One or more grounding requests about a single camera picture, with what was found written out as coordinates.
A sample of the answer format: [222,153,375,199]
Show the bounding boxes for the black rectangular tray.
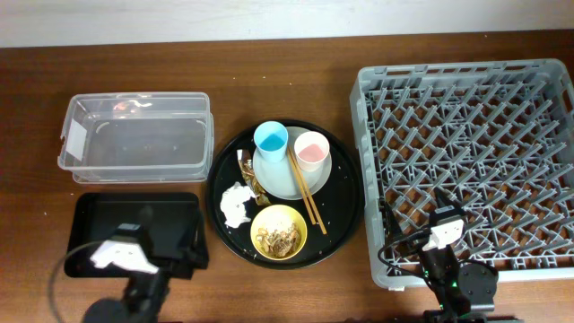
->
[67,192,201,250]

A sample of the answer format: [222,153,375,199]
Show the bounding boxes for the light grey plate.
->
[253,126,332,200]

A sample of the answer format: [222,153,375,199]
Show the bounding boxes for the round black tray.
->
[204,119,364,270]

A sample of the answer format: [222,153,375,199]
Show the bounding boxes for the yellow bowl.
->
[250,205,308,261]

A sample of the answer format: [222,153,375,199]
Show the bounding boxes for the wooden chopstick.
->
[290,148,327,235]
[287,148,317,225]

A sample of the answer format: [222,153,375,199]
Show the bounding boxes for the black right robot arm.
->
[378,188,499,323]

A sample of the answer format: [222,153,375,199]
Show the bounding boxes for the gold foil wrapper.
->
[237,149,271,206]

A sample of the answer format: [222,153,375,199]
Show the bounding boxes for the light blue cup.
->
[254,121,289,162]

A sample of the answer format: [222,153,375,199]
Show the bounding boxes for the wooden chopstick left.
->
[287,148,317,225]

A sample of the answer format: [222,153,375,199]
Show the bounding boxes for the clear plastic bin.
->
[57,92,214,184]

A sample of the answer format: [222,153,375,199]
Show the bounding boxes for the grey dishwasher rack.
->
[350,58,573,290]

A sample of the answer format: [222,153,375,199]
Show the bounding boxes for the wooden chopstick right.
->
[290,148,327,235]

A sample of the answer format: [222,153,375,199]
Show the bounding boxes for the food scraps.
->
[256,223,301,258]

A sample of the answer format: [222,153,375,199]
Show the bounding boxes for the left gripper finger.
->
[138,205,153,256]
[192,211,209,260]

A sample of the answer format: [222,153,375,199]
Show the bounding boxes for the pink cup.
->
[293,131,330,172]

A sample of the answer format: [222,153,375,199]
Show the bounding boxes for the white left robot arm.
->
[83,206,209,323]

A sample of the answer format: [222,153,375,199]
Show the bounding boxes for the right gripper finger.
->
[432,188,465,220]
[382,201,404,245]

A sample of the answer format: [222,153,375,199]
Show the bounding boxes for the white tissue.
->
[220,182,255,229]

